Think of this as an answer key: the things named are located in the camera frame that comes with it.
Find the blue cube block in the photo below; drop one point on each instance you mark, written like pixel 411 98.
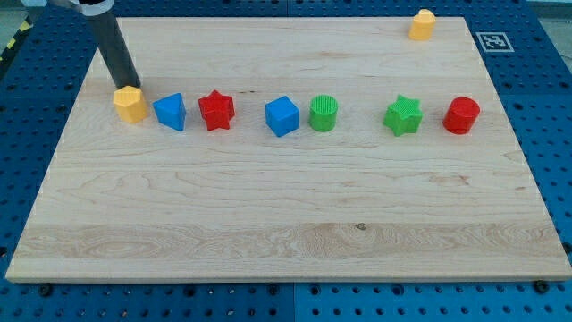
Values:
pixel 282 116

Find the black yellow hazard tape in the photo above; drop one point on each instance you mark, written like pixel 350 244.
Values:
pixel 14 44

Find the white fiducial marker tag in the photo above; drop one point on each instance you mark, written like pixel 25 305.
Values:
pixel 494 42

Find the red star block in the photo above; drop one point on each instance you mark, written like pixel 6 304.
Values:
pixel 217 110

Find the green cylinder block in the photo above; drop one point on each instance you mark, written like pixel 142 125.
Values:
pixel 323 113

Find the yellow heart block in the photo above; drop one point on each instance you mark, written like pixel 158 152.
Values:
pixel 422 25

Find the blue triangle block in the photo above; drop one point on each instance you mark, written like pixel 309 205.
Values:
pixel 171 112

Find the light wooden board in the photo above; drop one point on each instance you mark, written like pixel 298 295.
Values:
pixel 141 203

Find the red cylinder block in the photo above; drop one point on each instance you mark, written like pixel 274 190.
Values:
pixel 461 115

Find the dark cylindrical robot arm rod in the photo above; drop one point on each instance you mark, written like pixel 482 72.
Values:
pixel 107 33

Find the yellow hexagon block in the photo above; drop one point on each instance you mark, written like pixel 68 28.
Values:
pixel 130 104

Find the green star block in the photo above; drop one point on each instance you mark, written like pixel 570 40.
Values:
pixel 404 115

